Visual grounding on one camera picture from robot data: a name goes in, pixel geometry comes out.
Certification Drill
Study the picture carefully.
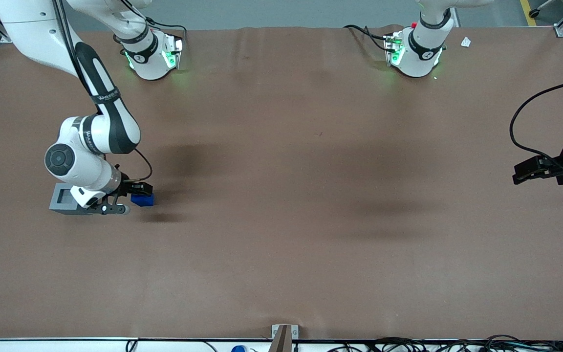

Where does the black cable bundle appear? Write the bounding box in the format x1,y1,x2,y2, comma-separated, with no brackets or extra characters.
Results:
330,335,563,352

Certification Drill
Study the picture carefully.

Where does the gray square base block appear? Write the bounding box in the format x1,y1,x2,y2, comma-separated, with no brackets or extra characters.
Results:
49,183,91,216

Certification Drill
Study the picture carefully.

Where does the black caster wheel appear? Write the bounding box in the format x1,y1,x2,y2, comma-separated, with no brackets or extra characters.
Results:
528,0,556,19

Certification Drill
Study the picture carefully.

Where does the long black cable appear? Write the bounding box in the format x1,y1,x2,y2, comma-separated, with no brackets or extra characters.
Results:
510,77,563,172

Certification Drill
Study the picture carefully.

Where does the black base cable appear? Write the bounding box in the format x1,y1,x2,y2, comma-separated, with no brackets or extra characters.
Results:
118,0,187,45
344,24,394,53

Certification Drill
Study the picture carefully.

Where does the grey metal bracket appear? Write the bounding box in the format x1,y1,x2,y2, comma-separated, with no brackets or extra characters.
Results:
271,324,299,352

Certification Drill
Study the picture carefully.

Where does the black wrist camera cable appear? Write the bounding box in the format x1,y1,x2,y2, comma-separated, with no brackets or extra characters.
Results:
52,0,153,182

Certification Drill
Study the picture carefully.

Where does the brown table cover sheet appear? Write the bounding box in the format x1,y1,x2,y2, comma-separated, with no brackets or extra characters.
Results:
0,25,563,340

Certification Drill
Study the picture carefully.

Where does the white table edge strip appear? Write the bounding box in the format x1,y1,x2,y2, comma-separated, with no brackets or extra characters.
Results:
0,337,272,352

